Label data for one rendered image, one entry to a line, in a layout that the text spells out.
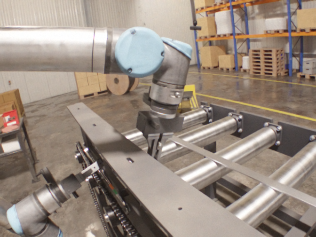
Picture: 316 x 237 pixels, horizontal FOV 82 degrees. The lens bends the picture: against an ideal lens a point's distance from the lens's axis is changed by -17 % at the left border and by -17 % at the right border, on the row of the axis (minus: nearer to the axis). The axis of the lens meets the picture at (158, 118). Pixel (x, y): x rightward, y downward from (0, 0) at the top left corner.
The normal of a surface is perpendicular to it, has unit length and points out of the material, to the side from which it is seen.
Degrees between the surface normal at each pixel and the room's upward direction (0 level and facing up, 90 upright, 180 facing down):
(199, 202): 0
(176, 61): 93
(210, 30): 90
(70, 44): 80
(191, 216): 0
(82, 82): 90
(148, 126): 100
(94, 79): 90
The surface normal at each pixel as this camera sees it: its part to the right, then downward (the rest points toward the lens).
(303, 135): -0.85, 0.27
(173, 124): 0.52, 0.38
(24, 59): 0.18, 0.68
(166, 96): -0.06, 0.33
